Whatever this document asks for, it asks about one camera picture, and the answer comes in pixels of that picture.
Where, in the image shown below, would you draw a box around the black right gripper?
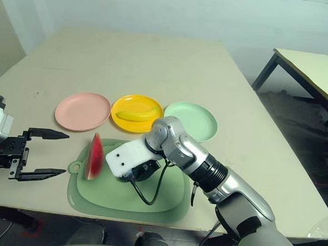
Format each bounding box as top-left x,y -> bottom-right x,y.
128,158 -> 162,185

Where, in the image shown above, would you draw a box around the black right shoulder cable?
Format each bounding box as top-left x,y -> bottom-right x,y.
192,219 -> 221,246

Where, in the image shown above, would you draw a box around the grey left robot leg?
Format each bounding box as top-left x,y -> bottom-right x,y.
67,222 -> 106,246

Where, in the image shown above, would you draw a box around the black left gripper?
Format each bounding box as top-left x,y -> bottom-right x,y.
0,125 -> 71,184

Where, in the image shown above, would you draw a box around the red toy watermelon slice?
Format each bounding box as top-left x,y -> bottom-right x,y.
83,132 -> 107,182

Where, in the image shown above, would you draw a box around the yellow toy banana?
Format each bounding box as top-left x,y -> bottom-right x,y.
115,103 -> 160,124

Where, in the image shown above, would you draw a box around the black table underframe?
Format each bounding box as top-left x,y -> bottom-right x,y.
0,204 -> 328,246

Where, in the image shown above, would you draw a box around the clear plastic bag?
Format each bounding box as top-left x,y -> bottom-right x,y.
307,213 -> 328,240

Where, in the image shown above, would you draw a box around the beige side table black legs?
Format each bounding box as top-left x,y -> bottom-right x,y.
249,47 -> 328,128

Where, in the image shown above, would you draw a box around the green silicone mat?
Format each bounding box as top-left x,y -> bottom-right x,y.
65,136 -> 195,224

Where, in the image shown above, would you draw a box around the grey right robot leg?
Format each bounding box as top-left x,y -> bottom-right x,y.
133,230 -> 176,246

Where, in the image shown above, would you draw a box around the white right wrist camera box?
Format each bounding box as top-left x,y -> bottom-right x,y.
104,137 -> 163,181

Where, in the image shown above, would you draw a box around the mint green round plate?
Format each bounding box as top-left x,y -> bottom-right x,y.
162,100 -> 220,144

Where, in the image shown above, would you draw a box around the grey robot leg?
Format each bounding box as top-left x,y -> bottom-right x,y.
133,230 -> 176,246
67,222 -> 106,246

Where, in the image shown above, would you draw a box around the yellow round plate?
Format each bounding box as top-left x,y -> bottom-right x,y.
110,92 -> 165,136

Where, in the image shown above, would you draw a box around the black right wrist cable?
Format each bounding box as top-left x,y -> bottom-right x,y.
125,156 -> 171,207

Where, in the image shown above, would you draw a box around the pink round plate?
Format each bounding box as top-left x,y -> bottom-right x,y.
54,90 -> 112,134

